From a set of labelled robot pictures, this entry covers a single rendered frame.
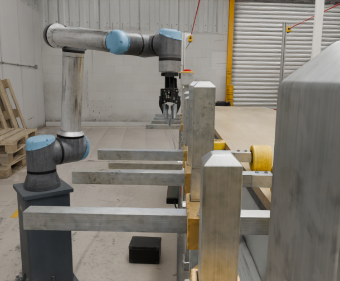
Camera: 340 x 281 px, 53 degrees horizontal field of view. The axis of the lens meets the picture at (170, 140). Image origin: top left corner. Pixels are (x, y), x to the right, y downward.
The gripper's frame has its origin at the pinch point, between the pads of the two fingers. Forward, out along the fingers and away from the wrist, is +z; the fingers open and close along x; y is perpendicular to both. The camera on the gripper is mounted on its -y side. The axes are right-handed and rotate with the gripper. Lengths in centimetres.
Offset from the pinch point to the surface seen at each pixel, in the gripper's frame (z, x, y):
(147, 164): 14.7, -7.8, 16.0
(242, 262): 39, 24, 43
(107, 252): 99, -45, -77
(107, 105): 38, -186, -748
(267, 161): 7, 30, 43
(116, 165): 15.3, -19.7, 16.0
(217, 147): 11.7, 20.8, -6.6
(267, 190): 11, 27, 59
